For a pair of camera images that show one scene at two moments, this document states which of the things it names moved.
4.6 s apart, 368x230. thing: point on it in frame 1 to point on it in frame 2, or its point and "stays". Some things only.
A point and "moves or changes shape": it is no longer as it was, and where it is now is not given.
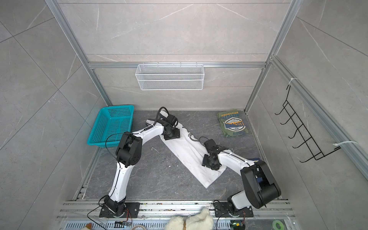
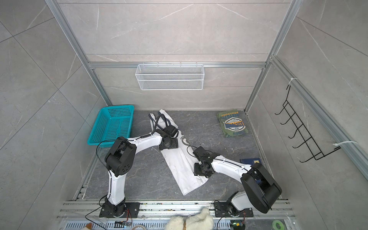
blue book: (256, 159) stays
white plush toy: (201, 221) stays
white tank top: (189, 150) moves or changes shape
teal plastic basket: (112, 122) stays
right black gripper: (205, 162) to (196, 170)
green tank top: (231, 123) stays
